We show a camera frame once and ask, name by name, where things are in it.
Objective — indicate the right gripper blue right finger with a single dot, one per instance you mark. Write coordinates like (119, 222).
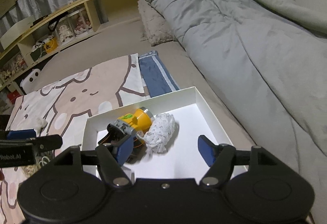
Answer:
(219, 158)

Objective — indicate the doll in clear case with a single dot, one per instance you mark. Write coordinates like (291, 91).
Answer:
(80, 23)
(63, 31)

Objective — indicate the yellow headlamp with strap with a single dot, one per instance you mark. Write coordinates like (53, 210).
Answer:
(134, 125)

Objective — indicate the blue striped cloth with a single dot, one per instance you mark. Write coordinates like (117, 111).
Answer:
(157, 78)

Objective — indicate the plastic bag of beige cord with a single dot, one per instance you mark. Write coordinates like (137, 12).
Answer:
(42, 159)

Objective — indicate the white small heater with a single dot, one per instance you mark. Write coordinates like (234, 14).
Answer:
(27, 84)

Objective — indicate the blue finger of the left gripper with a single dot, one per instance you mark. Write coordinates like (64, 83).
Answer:
(16, 138)

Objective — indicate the cartoon bear print blanket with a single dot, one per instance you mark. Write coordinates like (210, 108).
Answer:
(67, 104)

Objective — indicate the black box with cables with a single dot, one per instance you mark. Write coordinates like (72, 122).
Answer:
(38, 53)

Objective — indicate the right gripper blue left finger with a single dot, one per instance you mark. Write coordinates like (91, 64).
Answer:
(111, 158)

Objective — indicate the red box on low shelf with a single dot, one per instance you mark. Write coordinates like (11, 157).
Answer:
(12, 96)

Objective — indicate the white crumpled tissue ball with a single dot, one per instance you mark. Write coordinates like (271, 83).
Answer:
(38, 123)

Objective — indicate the white shallow cardboard box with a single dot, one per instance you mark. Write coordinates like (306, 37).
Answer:
(171, 144)

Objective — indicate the beige fluffy pillow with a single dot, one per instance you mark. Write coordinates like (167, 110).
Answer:
(156, 28)

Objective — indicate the yellow cup on shelf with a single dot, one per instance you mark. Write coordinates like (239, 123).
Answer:
(50, 44)

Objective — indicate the white long box on shelf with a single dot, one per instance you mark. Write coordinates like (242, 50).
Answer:
(15, 31)

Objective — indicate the grey quilted duvet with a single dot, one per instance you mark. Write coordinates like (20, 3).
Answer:
(266, 60)

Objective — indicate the wooden headboard shelf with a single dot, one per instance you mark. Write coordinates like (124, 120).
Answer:
(16, 59)

